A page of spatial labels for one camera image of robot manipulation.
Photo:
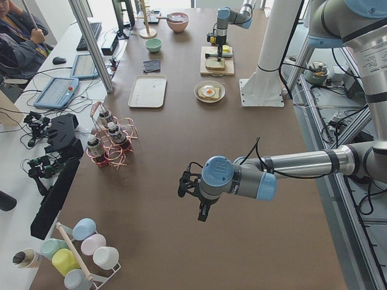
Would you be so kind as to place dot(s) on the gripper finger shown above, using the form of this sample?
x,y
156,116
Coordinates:
x,y
219,52
203,214

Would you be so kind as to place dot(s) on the tea bottle front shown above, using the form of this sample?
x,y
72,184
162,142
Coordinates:
x,y
117,135

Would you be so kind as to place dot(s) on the wooden cutting board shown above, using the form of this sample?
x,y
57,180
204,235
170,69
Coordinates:
x,y
229,71

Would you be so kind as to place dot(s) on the green bowl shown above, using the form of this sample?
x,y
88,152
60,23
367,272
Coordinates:
x,y
153,45

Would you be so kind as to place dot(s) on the blue teach pendant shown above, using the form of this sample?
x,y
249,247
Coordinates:
x,y
84,67
57,93

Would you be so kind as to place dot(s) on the pink cup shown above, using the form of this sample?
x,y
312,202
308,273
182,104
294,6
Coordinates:
x,y
92,243

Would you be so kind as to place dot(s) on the black computer mouse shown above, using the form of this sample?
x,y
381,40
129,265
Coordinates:
x,y
58,60

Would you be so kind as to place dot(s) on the white plate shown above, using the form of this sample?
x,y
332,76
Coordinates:
x,y
213,83

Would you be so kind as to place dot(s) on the blue cup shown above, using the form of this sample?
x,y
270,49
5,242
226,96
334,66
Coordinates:
x,y
84,228

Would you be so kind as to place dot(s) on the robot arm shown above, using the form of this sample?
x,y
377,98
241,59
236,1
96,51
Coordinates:
x,y
358,25
225,17

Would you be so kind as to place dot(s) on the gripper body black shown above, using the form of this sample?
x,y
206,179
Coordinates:
x,y
204,204
219,40

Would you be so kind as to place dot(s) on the white cup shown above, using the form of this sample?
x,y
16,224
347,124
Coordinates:
x,y
106,257

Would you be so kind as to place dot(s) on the fried egg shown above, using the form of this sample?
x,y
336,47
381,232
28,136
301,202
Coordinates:
x,y
208,91

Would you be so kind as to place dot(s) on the tea bottle right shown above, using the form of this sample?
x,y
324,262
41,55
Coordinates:
x,y
105,118

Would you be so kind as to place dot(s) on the aluminium frame post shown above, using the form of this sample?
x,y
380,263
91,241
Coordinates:
x,y
79,13

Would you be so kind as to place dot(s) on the white cup rack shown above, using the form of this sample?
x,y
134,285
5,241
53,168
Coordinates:
x,y
98,276

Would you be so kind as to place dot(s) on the grey cup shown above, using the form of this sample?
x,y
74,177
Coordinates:
x,y
76,280

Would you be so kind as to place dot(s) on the grey folded cloth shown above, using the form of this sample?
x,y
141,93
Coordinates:
x,y
151,66

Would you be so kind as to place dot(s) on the blue teach pendant far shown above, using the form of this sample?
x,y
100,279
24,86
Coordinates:
x,y
84,67

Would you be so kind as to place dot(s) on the wooden mug tree stand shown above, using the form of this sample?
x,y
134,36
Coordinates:
x,y
147,32

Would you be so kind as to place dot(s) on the green cup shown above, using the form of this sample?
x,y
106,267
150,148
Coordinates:
x,y
51,246

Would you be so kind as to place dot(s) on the copper wire bottle rack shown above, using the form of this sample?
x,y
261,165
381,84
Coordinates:
x,y
114,154

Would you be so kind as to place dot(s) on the blue teach pendant near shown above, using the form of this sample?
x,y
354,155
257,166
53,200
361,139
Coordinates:
x,y
57,93

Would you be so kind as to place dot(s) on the steel muddler black tip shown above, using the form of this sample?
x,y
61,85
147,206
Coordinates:
x,y
207,55

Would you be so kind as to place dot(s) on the tea bottle left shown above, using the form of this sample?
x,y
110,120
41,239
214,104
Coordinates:
x,y
97,150

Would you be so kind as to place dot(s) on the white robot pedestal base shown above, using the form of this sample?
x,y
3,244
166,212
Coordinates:
x,y
264,87

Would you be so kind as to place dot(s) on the cream rabbit tray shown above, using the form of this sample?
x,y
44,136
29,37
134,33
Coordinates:
x,y
148,91

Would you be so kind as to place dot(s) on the clear ice cubes pile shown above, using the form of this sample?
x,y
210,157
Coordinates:
x,y
176,18

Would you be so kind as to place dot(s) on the paper cup metal inside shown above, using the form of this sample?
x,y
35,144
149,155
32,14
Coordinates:
x,y
27,258

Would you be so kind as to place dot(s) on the seated person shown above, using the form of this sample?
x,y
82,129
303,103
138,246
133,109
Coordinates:
x,y
23,45

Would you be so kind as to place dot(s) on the pink bowl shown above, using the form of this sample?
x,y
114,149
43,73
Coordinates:
x,y
178,27

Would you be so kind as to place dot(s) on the tea bottle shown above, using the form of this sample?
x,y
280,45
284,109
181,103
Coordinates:
x,y
105,118
117,135
97,150

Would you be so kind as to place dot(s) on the bread slice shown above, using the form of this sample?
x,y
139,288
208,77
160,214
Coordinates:
x,y
214,64
214,97

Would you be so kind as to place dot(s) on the yellow cup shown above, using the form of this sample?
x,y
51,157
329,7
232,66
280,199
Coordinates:
x,y
64,261

